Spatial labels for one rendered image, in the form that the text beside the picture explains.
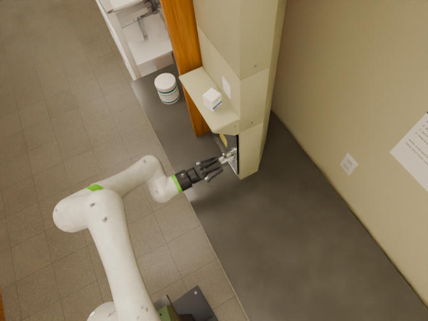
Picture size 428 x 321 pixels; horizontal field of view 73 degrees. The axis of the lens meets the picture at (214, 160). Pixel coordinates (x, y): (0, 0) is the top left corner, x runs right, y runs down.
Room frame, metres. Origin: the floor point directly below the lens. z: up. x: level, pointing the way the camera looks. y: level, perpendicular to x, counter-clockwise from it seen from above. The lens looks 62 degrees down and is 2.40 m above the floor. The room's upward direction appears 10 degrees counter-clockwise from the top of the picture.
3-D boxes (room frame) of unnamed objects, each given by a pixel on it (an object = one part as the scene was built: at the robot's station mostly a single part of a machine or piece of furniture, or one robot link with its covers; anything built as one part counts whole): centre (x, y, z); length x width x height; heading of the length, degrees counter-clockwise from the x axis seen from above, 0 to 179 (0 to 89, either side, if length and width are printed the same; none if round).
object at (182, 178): (0.59, 0.16, 1.15); 0.09 x 0.06 x 0.12; 18
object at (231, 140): (0.78, -0.07, 1.19); 0.30 x 0.01 x 0.40; 18
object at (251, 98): (0.82, -0.19, 1.33); 0.32 x 0.25 x 0.77; 18
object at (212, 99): (0.71, -0.03, 1.54); 0.05 x 0.05 x 0.06; 37
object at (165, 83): (1.30, 0.21, 1.02); 0.13 x 0.13 x 0.15
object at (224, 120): (0.76, -0.02, 1.46); 0.32 x 0.11 x 0.10; 18
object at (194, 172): (0.61, 0.09, 1.14); 0.09 x 0.08 x 0.07; 108
